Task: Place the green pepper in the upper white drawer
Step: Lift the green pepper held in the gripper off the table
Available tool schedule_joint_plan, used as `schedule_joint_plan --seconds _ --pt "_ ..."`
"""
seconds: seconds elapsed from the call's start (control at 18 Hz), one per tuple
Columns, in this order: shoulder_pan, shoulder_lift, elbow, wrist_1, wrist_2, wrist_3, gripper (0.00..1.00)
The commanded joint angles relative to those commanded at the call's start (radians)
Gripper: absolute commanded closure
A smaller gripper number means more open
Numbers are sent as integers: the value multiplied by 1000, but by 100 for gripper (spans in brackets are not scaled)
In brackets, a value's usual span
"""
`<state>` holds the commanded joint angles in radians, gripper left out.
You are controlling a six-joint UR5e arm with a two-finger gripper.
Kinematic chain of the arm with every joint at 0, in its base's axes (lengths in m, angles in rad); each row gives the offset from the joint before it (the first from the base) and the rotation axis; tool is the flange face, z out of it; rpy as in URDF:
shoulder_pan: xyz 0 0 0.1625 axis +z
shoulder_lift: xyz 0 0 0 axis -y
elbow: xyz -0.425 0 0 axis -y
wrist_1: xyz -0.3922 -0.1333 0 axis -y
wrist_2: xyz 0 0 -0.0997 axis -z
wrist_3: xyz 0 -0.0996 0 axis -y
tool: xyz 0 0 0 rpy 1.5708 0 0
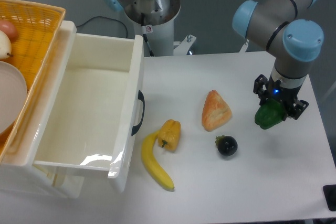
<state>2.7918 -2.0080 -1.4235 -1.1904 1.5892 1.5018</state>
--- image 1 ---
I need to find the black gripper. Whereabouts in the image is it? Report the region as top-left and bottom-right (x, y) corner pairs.
(253, 74), (309, 121)

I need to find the green bell pepper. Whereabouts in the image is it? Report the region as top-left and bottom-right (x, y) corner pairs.
(254, 99), (285, 130)

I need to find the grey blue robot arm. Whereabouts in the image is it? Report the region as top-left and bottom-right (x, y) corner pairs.
(104, 0), (324, 125)

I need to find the yellow bell pepper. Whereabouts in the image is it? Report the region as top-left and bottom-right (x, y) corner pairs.
(157, 119), (181, 152)

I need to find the open white upper drawer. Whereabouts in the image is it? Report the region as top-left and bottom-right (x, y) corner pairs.
(35, 34), (145, 193)

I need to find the white drawer cabinet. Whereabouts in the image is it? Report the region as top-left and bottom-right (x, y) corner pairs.
(0, 20), (85, 199)

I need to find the triangular bread pastry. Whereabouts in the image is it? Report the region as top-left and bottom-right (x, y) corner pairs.
(202, 90), (232, 131)

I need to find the dark purple mangosteen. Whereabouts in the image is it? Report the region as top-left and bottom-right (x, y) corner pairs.
(215, 135), (238, 156)

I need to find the black object at table edge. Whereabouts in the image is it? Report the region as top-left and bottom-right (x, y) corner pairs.
(323, 184), (336, 211)

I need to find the yellow banana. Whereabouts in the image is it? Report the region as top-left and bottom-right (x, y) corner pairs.
(141, 130), (175, 191)

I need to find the orange woven basket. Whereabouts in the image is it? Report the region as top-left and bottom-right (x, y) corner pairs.
(1, 0), (66, 159)

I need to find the pink plate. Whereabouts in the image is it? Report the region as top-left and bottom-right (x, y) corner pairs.
(1, 61), (27, 134)

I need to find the pale pear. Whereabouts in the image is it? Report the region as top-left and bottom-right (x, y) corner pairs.
(0, 31), (13, 60)

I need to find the red apple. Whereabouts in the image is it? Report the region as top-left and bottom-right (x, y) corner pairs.
(0, 20), (19, 42)

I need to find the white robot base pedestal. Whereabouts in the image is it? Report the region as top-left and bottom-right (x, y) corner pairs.
(125, 0), (196, 57)

